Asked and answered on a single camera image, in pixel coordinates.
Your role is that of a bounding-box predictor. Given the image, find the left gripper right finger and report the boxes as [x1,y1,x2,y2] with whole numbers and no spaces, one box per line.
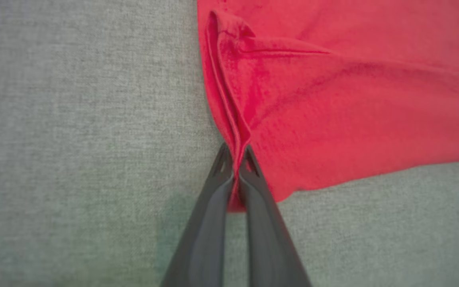
[237,144,314,287]

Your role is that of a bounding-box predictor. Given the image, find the grey fabric sofa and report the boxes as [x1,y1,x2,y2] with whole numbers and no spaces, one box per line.
[0,0,459,287]

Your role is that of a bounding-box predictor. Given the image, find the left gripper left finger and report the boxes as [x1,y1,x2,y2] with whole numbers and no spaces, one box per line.
[160,143,236,287]

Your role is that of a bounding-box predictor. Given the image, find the red basketball jersey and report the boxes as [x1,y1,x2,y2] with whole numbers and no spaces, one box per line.
[196,0,459,212]

